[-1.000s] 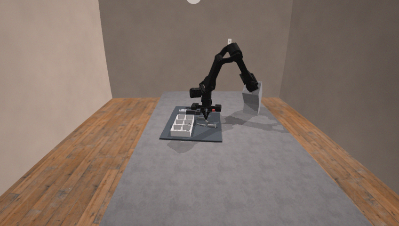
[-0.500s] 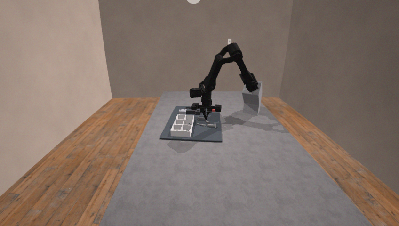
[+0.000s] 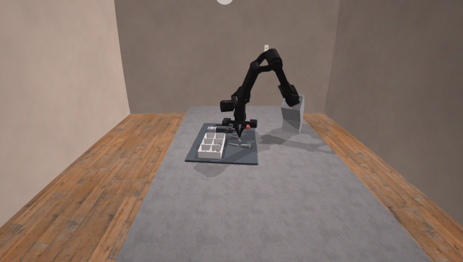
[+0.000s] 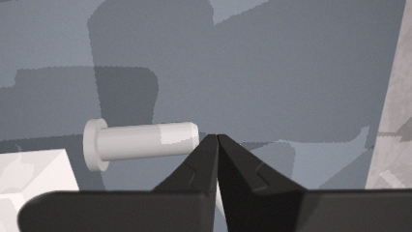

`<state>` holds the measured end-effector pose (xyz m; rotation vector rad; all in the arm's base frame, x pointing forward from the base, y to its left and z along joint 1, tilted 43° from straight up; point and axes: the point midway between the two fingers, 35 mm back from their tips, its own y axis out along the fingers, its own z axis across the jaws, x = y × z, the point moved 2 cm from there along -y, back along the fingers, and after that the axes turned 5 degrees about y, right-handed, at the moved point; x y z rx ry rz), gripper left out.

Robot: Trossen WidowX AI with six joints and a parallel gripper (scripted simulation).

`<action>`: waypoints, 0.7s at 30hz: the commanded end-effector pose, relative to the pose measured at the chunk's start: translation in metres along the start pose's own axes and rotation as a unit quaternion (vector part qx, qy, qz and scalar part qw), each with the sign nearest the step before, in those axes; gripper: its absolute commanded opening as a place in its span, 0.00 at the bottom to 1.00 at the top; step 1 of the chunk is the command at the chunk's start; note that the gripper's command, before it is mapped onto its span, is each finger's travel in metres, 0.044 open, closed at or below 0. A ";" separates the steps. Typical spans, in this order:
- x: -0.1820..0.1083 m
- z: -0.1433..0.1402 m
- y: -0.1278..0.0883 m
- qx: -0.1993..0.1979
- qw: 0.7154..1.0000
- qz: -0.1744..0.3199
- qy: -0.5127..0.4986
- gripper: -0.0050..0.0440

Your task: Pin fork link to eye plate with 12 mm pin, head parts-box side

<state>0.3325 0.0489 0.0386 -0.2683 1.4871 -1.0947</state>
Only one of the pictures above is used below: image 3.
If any grey metal clevis fork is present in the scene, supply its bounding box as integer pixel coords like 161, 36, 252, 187
225, 127, 236, 133

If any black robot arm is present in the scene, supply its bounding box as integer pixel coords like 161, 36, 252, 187
220, 49, 300, 117

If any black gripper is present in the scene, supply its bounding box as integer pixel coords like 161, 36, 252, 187
222, 111, 257, 137

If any white compartment tray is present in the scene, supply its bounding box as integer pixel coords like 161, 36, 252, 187
198, 133, 225, 159

